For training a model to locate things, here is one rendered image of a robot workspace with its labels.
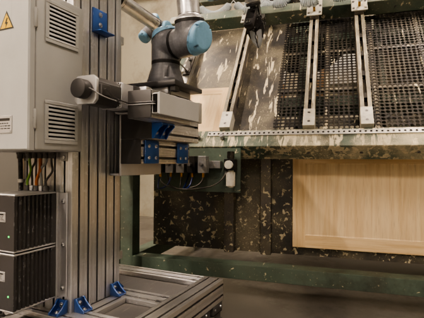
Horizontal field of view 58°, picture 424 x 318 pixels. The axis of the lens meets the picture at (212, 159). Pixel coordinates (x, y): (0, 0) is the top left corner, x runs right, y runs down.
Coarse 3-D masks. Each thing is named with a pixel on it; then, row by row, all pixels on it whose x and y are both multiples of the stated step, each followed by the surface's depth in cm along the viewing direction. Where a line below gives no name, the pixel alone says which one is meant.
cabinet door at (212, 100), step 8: (208, 88) 248; (216, 88) 246; (224, 88) 244; (192, 96) 247; (200, 96) 245; (208, 96) 243; (216, 96) 241; (224, 96) 239; (208, 104) 238; (216, 104) 236; (224, 104) 234; (208, 112) 233; (216, 112) 231; (208, 120) 229; (216, 120) 227; (200, 128) 225; (208, 128) 224; (216, 128) 222
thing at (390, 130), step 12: (216, 132) 215; (228, 132) 212; (240, 132) 210; (252, 132) 208; (264, 132) 206; (276, 132) 204; (288, 132) 202; (300, 132) 200; (312, 132) 198; (324, 132) 196; (336, 132) 195; (348, 132) 193; (360, 132) 191; (372, 132) 189; (384, 132) 188; (396, 132) 186; (408, 132) 185; (420, 132) 183
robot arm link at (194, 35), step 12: (180, 0) 143; (192, 0) 143; (180, 12) 144; (192, 12) 143; (180, 24) 143; (192, 24) 142; (204, 24) 143; (180, 36) 144; (192, 36) 140; (204, 36) 144; (180, 48) 146; (192, 48) 143; (204, 48) 145
